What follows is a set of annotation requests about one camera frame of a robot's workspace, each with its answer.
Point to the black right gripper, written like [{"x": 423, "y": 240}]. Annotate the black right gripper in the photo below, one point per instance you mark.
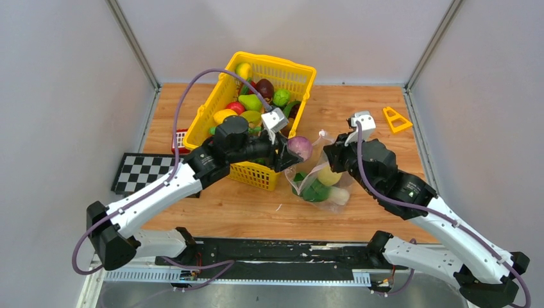
[{"x": 335, "y": 151}]

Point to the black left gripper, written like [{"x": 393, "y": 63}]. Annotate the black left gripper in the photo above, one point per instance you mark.
[{"x": 285, "y": 159}]

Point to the purple onion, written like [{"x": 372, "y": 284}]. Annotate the purple onion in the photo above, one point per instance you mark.
[{"x": 301, "y": 146}]

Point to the beige pear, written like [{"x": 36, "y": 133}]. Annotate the beige pear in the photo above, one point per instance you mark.
[{"x": 327, "y": 177}]

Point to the clear zip top bag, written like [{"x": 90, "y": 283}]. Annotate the clear zip top bag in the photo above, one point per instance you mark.
[{"x": 313, "y": 180}]

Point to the green white bok choy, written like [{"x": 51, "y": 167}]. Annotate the green white bok choy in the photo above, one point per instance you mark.
[{"x": 318, "y": 192}]

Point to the yellow plastic basket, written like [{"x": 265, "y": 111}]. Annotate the yellow plastic basket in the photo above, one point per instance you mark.
[{"x": 283, "y": 74}]

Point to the yellow lemon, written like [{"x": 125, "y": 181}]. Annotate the yellow lemon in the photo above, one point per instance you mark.
[{"x": 221, "y": 115}]

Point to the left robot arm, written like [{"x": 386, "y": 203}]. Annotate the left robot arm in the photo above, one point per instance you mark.
[{"x": 114, "y": 230}]

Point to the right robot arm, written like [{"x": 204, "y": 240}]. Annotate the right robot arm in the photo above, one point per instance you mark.
[{"x": 483, "y": 273}]

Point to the dark green cucumber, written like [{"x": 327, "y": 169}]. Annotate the dark green cucumber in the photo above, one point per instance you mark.
[{"x": 291, "y": 109}]

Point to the yellow green pepper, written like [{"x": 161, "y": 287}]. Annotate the yellow green pepper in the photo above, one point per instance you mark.
[{"x": 252, "y": 117}]

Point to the light green round fruit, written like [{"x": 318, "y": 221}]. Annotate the light green round fruit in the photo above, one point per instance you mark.
[{"x": 281, "y": 97}]

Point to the green pear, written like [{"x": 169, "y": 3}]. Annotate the green pear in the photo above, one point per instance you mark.
[{"x": 250, "y": 102}]

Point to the red apple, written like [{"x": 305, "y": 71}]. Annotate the red apple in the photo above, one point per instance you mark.
[{"x": 237, "y": 107}]

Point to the dark red round fruit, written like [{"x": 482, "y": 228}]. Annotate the dark red round fruit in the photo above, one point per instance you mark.
[{"x": 265, "y": 88}]

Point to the yellow green lime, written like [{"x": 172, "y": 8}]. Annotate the yellow green lime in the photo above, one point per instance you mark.
[{"x": 244, "y": 70}]

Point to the red window toy block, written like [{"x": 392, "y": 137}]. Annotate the red window toy block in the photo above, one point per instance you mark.
[{"x": 178, "y": 142}]

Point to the black white checkerboard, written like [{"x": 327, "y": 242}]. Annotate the black white checkerboard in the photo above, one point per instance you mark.
[{"x": 137, "y": 170}]

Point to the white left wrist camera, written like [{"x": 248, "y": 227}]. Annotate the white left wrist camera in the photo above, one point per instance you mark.
[{"x": 273, "y": 122}]

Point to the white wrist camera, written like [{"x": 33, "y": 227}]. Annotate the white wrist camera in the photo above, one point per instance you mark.
[
  {"x": 363, "y": 125},
  {"x": 273, "y": 122}
]

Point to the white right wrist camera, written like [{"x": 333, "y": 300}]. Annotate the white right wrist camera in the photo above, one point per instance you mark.
[{"x": 363, "y": 125}]

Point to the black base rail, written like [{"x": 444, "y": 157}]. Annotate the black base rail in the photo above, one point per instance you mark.
[{"x": 272, "y": 259}]

